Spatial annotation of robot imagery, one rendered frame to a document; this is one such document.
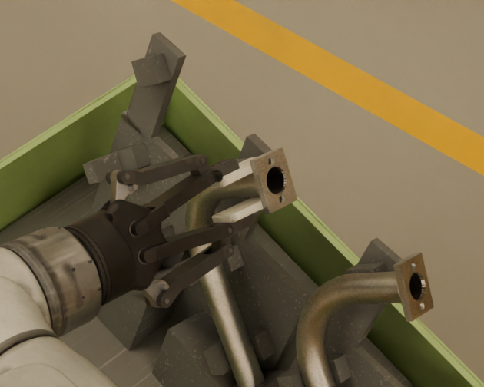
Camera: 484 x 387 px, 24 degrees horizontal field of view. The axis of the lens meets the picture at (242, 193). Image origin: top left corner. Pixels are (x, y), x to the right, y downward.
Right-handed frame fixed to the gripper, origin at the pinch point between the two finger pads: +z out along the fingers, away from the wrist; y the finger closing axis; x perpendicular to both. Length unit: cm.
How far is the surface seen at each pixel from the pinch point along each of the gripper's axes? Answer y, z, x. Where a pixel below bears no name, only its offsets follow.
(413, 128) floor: -27, 123, 84
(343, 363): -21.2, 5.8, -0.6
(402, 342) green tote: -25.9, 20.0, 4.4
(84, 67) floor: 6, 80, 141
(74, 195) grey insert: -2.3, 7.7, 42.7
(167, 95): 8.8, 7.7, 17.3
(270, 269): -11.0, 5.8, 6.5
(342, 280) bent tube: -10.9, 3.8, -6.0
